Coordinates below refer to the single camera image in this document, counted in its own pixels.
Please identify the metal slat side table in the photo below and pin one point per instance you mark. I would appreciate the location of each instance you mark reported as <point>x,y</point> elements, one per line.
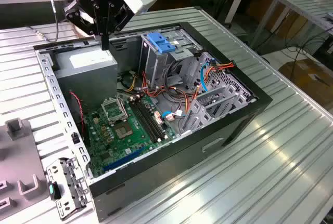
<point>301,5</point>

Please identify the black RAM slot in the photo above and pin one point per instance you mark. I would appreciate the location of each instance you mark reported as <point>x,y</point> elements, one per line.
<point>154,118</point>
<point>147,120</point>
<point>151,119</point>
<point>143,121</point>

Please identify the grey metal drive cage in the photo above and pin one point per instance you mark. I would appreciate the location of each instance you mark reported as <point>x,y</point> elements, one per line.
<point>153,65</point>

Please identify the green motherboard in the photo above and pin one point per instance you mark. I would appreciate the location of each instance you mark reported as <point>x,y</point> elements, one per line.
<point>141,143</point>

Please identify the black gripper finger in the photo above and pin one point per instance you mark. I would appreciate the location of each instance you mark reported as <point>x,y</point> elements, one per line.
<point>123,17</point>
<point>78,17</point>

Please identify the grey metal disk bay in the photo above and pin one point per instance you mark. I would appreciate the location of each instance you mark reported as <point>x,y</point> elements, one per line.
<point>234,95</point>

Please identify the grey power supply unit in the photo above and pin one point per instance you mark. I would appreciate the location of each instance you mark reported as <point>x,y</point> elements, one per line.
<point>86,83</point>

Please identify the grey parts rack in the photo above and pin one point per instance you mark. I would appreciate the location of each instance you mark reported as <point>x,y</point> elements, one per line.
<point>18,161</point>

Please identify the black open PC case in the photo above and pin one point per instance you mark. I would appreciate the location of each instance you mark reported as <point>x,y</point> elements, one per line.
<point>182,161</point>

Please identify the black latch with blue tab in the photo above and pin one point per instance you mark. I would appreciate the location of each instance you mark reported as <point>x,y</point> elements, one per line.
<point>57,192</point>

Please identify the blue drive cage latch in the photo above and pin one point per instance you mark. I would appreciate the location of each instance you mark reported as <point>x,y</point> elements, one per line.
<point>162,44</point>

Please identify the brown cardboard box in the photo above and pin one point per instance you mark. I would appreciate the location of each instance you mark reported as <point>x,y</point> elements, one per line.
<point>304,83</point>

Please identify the blue expansion slot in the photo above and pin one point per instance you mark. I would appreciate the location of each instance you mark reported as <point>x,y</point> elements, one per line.
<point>122,160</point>

